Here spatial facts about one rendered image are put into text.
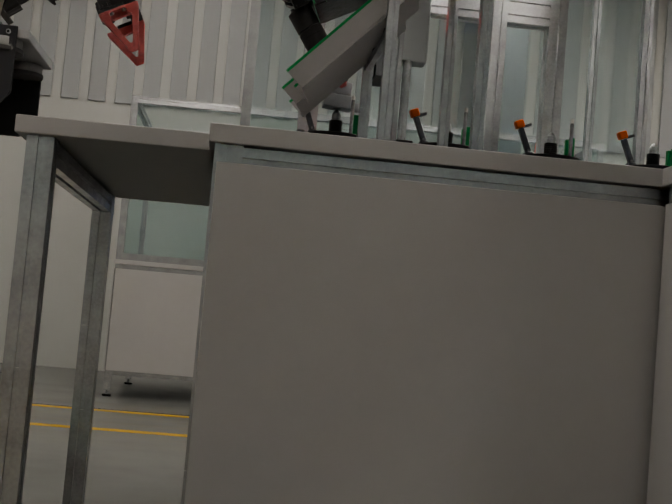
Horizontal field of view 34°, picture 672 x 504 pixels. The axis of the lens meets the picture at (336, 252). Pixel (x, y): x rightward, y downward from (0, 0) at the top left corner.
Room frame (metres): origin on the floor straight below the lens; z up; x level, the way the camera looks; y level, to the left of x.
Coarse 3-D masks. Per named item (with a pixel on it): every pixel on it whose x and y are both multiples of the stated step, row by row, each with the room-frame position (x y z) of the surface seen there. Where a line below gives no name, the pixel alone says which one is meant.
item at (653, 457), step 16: (656, 352) 1.75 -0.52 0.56; (656, 368) 1.75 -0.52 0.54; (656, 384) 1.75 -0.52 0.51; (656, 400) 1.74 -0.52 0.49; (656, 416) 1.74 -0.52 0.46; (656, 432) 1.73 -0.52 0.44; (656, 448) 1.73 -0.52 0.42; (656, 464) 1.73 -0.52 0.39; (656, 480) 1.72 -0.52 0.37; (656, 496) 1.72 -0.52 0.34
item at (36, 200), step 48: (48, 144) 1.79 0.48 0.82; (48, 192) 1.80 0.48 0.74; (96, 192) 2.40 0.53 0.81; (48, 240) 1.84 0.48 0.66; (96, 240) 2.61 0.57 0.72; (96, 288) 2.61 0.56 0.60; (96, 336) 2.61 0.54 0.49; (0, 384) 1.79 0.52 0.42; (0, 432) 1.79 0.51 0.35; (0, 480) 1.79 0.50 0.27
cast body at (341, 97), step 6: (348, 84) 2.46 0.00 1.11; (336, 90) 2.45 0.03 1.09; (342, 90) 2.45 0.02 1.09; (348, 90) 2.46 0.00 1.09; (330, 96) 2.45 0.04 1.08; (336, 96) 2.45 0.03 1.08; (342, 96) 2.45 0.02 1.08; (348, 96) 2.46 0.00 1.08; (324, 102) 2.45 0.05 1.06; (330, 102) 2.45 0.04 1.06; (336, 102) 2.45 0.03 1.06; (342, 102) 2.45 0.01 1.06; (348, 102) 2.46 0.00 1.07; (330, 108) 2.48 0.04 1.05; (336, 108) 2.49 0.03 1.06; (342, 108) 2.46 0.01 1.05; (348, 108) 2.46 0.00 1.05
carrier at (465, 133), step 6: (450, 126) 2.49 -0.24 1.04; (450, 132) 2.49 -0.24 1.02; (462, 132) 2.51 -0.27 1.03; (468, 132) 2.48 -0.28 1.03; (450, 138) 2.49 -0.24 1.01; (462, 138) 2.45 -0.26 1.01; (468, 138) 2.48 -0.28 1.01; (426, 144) 2.45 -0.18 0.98; (432, 144) 2.44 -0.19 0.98; (450, 144) 2.43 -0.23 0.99; (456, 144) 2.43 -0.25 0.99; (462, 144) 2.44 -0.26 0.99; (468, 144) 2.48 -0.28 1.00
